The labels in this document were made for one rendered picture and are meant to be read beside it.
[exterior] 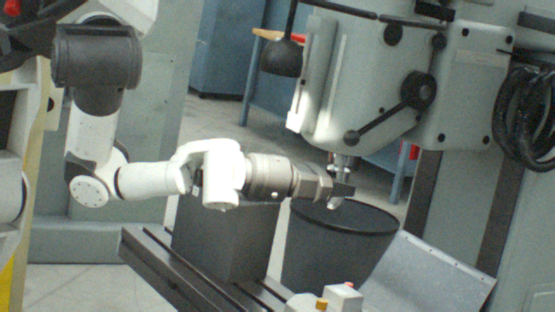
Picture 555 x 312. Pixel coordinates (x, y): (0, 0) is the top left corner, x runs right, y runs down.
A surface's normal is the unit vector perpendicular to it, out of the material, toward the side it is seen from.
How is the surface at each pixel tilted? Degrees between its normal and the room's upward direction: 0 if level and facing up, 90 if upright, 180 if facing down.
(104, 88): 119
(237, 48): 90
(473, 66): 90
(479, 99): 90
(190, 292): 90
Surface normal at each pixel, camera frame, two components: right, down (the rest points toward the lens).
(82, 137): -0.23, 0.61
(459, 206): -0.80, -0.06
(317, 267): -0.39, 0.15
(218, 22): 0.57, 0.26
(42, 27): -0.18, 0.89
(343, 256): 0.04, 0.25
